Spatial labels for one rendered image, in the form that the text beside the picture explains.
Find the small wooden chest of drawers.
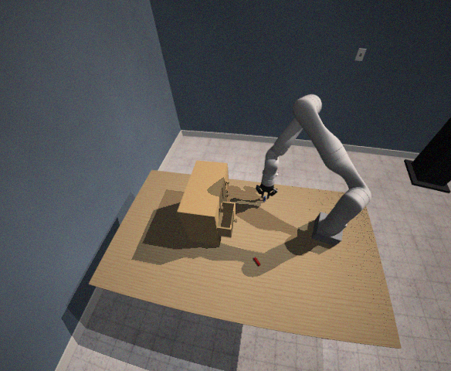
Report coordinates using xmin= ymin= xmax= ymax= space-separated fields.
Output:
xmin=177 ymin=161 xmax=227 ymax=246

